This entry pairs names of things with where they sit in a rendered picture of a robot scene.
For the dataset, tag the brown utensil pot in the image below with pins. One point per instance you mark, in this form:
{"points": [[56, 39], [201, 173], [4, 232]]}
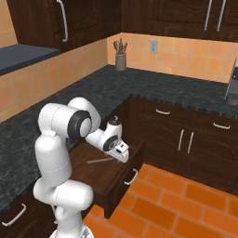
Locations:
{"points": [[121, 62]]}

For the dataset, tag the dark wood wall cupboard door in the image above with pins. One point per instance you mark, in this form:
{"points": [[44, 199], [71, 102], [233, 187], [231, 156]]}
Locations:
{"points": [[89, 21]]}

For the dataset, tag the dark blue dining counter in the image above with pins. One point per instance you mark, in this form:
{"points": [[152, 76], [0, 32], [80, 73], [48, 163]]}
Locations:
{"points": [[21, 59]]}

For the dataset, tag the open dark wood drawer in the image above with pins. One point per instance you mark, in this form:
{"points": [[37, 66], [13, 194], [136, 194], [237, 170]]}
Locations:
{"points": [[102, 176]]}

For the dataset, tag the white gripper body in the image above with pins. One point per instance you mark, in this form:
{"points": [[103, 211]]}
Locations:
{"points": [[122, 156]]}

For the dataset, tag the grey kitchen utensils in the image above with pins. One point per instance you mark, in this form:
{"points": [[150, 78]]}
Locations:
{"points": [[120, 46]]}

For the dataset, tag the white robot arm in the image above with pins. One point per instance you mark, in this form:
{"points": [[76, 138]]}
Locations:
{"points": [[54, 161]]}

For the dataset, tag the dark wood wall cupboard run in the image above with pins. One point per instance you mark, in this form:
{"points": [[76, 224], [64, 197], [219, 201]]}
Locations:
{"points": [[173, 17]]}

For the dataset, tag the dark wood drawer front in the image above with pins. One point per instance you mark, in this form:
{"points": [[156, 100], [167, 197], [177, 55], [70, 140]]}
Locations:
{"points": [[179, 113], [221, 119], [28, 220]]}

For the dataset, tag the grey cylindrical appliance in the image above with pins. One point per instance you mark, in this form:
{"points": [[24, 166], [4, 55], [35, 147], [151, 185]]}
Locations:
{"points": [[232, 86]]}

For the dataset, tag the grey wall outlet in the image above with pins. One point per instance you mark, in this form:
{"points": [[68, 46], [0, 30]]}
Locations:
{"points": [[153, 46]]}

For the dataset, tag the dark wood base cupboard door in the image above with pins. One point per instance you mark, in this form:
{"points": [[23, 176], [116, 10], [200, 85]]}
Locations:
{"points": [[164, 145], [214, 161]]}

